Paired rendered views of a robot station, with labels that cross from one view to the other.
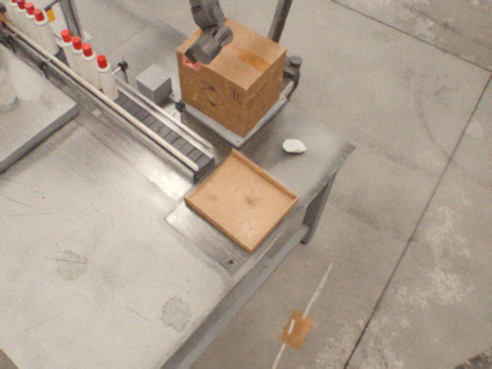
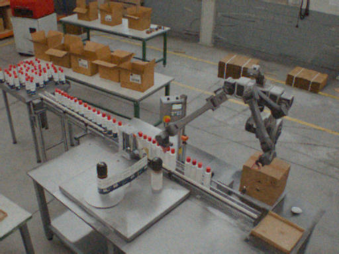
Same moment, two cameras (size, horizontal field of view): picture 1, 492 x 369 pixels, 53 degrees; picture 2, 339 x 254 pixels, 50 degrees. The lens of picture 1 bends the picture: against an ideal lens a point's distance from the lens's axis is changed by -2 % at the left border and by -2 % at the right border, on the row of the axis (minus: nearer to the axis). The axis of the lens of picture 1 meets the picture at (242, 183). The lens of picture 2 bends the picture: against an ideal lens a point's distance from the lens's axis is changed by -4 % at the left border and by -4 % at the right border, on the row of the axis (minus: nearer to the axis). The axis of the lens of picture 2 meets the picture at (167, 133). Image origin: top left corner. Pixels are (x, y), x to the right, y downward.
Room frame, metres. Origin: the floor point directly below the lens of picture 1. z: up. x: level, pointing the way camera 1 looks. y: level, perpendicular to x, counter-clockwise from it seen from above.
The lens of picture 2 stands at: (-1.07, 0.69, 2.80)
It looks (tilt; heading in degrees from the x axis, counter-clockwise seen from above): 32 degrees down; 4
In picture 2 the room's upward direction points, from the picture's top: 2 degrees clockwise
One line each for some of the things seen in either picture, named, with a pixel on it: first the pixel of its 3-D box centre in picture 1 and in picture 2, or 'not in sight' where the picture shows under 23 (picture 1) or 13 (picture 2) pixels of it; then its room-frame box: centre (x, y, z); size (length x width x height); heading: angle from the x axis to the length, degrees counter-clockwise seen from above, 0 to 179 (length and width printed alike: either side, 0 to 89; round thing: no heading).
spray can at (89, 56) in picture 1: (92, 66); (198, 173); (1.27, 0.58, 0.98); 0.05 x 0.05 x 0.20
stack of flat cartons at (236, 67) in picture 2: not in sight; (238, 68); (5.61, -0.18, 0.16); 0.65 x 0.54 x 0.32; 65
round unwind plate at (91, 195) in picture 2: not in sight; (104, 194); (1.05, 1.30, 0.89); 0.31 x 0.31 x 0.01
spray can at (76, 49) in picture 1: (82, 60); (193, 170); (1.30, 0.63, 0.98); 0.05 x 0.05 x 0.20
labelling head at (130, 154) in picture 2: not in sight; (129, 141); (1.61, 1.19, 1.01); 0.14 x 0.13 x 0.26; 53
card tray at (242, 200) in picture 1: (241, 198); (278, 231); (0.83, 0.00, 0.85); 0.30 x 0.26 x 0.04; 53
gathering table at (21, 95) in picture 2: not in sight; (38, 114); (2.93, 2.62, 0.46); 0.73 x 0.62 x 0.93; 53
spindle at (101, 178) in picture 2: not in sight; (102, 178); (1.05, 1.30, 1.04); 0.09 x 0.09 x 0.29
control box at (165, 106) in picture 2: not in sight; (171, 109); (1.56, 0.83, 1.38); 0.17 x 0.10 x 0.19; 108
